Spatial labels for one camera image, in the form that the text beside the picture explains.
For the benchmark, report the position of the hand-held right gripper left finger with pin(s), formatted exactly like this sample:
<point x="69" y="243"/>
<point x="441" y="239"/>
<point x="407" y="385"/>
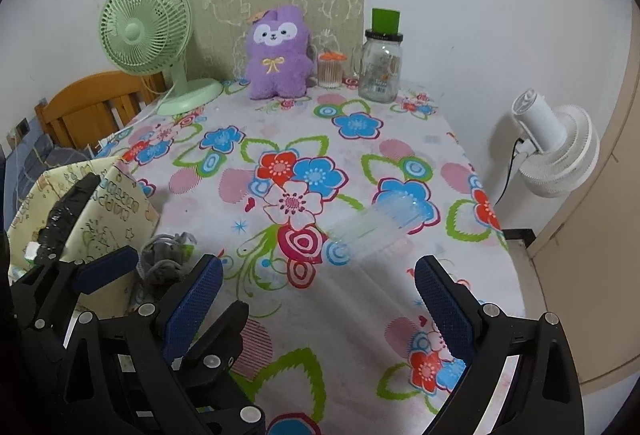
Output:
<point x="195" y="305"/>

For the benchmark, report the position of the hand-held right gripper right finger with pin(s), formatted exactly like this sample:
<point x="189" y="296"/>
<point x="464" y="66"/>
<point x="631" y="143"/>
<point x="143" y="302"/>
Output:
<point x="445" y="310"/>

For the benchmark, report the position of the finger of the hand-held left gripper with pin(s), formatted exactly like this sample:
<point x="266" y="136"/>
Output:
<point x="107" y="269"/>
<point x="220" y="340"/>

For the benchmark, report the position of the grey socks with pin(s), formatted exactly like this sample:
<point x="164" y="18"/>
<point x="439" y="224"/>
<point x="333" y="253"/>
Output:
<point x="162" y="265"/>

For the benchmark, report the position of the yellow patterned storage box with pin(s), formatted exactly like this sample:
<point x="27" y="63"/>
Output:
<point x="115" y="210"/>

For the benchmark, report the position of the floral tablecloth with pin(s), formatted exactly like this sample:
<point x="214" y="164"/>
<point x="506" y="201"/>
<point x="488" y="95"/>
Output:
<point x="350" y="315"/>

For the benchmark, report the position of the clear plastic cup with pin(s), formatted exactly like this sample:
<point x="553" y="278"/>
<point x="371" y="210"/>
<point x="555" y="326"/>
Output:
<point x="380" y="225"/>

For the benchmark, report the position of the blue plaid bedding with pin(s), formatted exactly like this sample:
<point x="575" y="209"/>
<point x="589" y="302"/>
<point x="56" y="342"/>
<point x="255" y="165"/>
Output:
<point x="55" y="160"/>

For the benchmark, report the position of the beige door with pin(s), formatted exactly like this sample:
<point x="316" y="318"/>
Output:
<point x="600" y="265"/>

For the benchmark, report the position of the orange wooden chair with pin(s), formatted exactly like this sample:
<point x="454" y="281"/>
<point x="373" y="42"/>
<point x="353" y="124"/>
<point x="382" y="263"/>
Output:
<point x="85" y="105"/>

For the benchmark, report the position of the white fan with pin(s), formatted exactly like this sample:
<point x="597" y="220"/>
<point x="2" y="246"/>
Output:
<point x="560" y="155"/>

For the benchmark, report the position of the green desk fan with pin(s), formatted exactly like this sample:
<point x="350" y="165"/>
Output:
<point x="132" y="32"/>

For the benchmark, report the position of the glass jar with green top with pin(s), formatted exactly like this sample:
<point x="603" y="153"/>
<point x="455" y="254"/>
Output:
<point x="380" y="75"/>

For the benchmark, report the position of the purple plush toy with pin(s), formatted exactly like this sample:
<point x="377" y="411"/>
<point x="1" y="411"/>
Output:
<point x="275" y="65"/>

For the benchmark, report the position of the cotton swab container orange lid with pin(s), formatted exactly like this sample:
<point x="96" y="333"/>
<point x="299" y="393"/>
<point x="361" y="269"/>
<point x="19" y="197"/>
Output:
<point x="331" y="72"/>

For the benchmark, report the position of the green patterned board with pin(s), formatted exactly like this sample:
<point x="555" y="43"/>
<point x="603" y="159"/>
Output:
<point x="330" y="5"/>

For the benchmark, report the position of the black floor bracket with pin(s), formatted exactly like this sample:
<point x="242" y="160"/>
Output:
<point x="520" y="231"/>

